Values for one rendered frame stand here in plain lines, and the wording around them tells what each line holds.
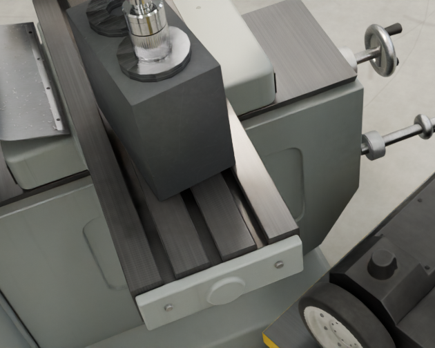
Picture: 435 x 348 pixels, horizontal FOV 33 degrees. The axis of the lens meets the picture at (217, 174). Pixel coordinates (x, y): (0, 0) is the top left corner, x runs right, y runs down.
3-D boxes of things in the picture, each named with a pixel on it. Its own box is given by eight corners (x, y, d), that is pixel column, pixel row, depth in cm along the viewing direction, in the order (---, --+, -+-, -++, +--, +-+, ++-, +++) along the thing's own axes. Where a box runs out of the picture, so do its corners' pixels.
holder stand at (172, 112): (168, 74, 114) (143, -34, 98) (237, 164, 100) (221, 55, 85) (98, 107, 111) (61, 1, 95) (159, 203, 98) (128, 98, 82)
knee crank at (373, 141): (442, 117, 161) (446, 97, 156) (457, 134, 157) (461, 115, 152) (353, 150, 158) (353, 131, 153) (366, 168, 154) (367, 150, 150)
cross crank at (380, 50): (383, 48, 164) (387, 6, 155) (410, 81, 156) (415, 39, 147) (319, 71, 161) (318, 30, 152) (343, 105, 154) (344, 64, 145)
